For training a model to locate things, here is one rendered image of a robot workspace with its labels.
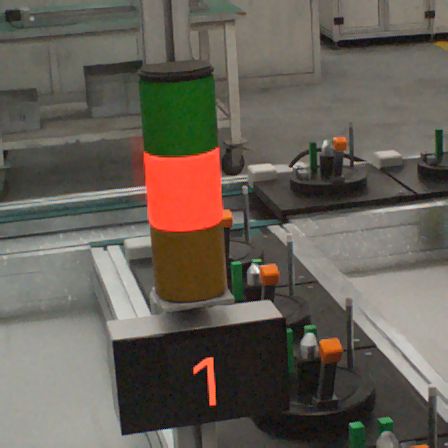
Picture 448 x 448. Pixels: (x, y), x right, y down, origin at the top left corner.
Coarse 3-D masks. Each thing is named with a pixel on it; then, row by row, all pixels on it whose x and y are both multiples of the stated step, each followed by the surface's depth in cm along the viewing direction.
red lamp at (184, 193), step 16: (144, 160) 79; (160, 160) 78; (176, 160) 78; (192, 160) 78; (208, 160) 78; (160, 176) 78; (176, 176) 78; (192, 176) 78; (208, 176) 79; (160, 192) 79; (176, 192) 78; (192, 192) 78; (208, 192) 79; (160, 208) 79; (176, 208) 78; (192, 208) 79; (208, 208) 79; (160, 224) 79; (176, 224) 79; (192, 224) 79; (208, 224) 79
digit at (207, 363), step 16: (224, 336) 81; (176, 352) 81; (192, 352) 81; (208, 352) 82; (224, 352) 82; (176, 368) 81; (192, 368) 82; (208, 368) 82; (224, 368) 82; (176, 384) 82; (192, 384) 82; (208, 384) 82; (224, 384) 82; (176, 400) 82; (192, 400) 82; (208, 400) 83; (224, 400) 83; (176, 416) 82; (192, 416) 83; (208, 416) 83
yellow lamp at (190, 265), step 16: (160, 240) 80; (176, 240) 79; (192, 240) 79; (208, 240) 80; (224, 240) 82; (160, 256) 80; (176, 256) 80; (192, 256) 79; (208, 256) 80; (224, 256) 82; (160, 272) 81; (176, 272) 80; (192, 272) 80; (208, 272) 80; (224, 272) 82; (160, 288) 81; (176, 288) 80; (192, 288) 80; (208, 288) 81; (224, 288) 82
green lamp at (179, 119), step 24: (144, 96) 77; (168, 96) 76; (192, 96) 76; (144, 120) 78; (168, 120) 77; (192, 120) 77; (216, 120) 79; (144, 144) 79; (168, 144) 77; (192, 144) 77; (216, 144) 79
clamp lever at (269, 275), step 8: (264, 264) 146; (272, 264) 144; (264, 272) 143; (272, 272) 143; (264, 280) 143; (272, 280) 143; (264, 288) 144; (272, 288) 144; (264, 296) 145; (272, 296) 145
